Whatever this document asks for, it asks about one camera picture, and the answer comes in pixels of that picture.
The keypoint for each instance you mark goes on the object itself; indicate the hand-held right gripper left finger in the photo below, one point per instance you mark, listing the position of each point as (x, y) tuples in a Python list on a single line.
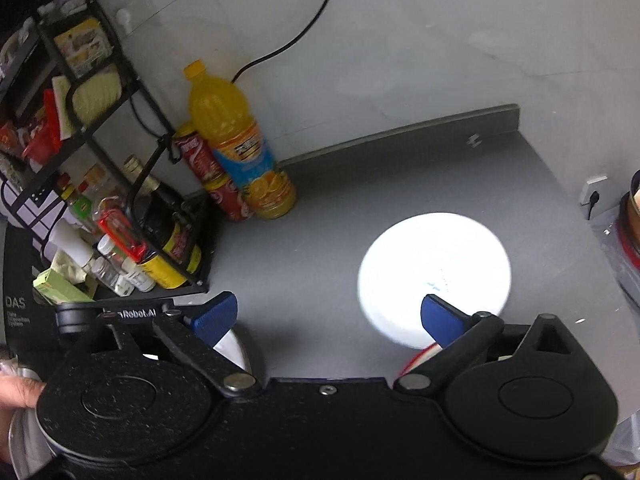
[(215, 317)]

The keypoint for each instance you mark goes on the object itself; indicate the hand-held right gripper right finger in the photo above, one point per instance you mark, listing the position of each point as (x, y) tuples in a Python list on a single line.
[(440, 317)]

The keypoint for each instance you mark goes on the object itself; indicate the red and black bowl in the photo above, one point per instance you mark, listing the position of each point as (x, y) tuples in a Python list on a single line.
[(420, 357)]

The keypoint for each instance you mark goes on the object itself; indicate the white plate with blue print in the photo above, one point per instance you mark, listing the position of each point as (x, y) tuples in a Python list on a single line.
[(435, 260)]

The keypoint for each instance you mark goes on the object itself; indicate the person's left hand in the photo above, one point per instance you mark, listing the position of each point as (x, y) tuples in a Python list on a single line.
[(22, 392)]

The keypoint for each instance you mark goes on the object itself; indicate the green tissue box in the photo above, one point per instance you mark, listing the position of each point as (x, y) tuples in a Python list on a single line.
[(55, 285)]

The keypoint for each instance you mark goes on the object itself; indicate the black metal rack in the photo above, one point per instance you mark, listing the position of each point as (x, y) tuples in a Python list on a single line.
[(202, 260)]

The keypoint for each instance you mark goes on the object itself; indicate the yellow tin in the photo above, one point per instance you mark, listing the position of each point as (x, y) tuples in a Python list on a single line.
[(167, 272)]

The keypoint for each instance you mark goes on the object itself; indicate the white plastic bottle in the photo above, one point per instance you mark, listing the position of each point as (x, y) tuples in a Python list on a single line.
[(70, 245)]

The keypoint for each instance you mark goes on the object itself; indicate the small white jar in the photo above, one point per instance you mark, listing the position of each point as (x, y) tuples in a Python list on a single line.
[(140, 277)]

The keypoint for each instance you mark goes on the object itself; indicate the small clear jar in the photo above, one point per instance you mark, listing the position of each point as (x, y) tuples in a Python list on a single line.
[(112, 277)]

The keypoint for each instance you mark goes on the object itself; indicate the red soda can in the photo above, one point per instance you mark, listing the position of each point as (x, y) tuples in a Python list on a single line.
[(232, 202), (197, 155)]

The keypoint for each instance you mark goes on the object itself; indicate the green label bottle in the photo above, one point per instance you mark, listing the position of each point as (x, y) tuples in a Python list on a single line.
[(80, 207)]

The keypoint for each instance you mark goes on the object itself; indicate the red label sauce bottle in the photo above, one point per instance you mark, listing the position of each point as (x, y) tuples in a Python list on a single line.
[(122, 235)]

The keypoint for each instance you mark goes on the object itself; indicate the dark glass sauce bottle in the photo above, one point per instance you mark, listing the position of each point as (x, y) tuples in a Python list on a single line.
[(150, 210)]

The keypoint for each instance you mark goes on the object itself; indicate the red plastic basket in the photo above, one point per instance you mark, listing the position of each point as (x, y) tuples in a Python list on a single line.
[(37, 147)]

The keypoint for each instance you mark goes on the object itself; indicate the black power plug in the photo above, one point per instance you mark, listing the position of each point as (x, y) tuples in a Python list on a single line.
[(593, 205)]

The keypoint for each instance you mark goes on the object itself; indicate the orange juice bottle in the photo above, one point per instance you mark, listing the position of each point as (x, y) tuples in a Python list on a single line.
[(220, 115)]

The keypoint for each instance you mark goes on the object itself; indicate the dark red pot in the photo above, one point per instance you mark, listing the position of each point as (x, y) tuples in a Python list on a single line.
[(631, 230)]

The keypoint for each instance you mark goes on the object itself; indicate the pale noodle packet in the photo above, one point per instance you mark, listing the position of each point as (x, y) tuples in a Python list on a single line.
[(97, 95)]

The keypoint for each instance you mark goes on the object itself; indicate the yellow food box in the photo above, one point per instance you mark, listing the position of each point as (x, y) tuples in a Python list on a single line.
[(82, 47)]

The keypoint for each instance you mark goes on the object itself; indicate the white wall socket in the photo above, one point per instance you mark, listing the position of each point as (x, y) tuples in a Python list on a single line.
[(592, 185)]

